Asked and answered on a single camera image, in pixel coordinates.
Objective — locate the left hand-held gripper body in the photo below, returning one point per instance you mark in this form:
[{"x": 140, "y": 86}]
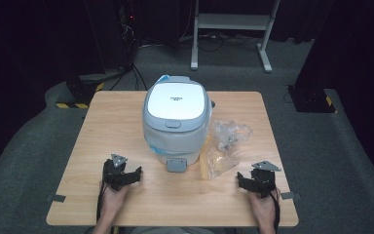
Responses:
[{"x": 114, "y": 174}]

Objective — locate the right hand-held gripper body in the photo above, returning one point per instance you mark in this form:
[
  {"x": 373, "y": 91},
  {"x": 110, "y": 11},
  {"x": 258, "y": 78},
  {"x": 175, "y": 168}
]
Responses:
[{"x": 263, "y": 178}]

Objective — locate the clear plastic bag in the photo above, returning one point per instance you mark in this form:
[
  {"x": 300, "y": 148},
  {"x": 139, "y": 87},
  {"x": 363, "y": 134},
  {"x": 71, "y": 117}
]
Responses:
[{"x": 222, "y": 152}]

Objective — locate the grey pedal trash can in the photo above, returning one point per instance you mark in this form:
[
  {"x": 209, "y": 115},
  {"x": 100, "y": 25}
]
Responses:
[{"x": 177, "y": 107}]

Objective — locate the person's right hand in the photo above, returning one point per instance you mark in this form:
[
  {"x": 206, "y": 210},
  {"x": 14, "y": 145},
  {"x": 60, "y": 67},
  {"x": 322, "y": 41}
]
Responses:
[{"x": 263, "y": 208}]

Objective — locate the person's left hand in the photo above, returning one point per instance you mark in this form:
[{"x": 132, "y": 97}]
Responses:
[{"x": 112, "y": 203}]

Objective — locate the grey tape piece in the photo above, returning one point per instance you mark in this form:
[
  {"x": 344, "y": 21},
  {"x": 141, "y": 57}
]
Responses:
[
  {"x": 289, "y": 195},
  {"x": 56, "y": 197}
]

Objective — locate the person's grey clothing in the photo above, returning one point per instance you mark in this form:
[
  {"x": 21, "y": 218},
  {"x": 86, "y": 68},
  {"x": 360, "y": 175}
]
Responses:
[{"x": 162, "y": 230}]

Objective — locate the black base with yellow stripes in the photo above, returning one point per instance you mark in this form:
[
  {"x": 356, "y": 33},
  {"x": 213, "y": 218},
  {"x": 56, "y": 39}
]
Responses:
[{"x": 82, "y": 91}]

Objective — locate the black base with yellow mark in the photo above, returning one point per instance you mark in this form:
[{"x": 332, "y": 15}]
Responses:
[{"x": 311, "y": 99}]

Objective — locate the white metal stand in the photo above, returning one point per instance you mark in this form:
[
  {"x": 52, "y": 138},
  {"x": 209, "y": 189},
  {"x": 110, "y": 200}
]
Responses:
[{"x": 232, "y": 21}]

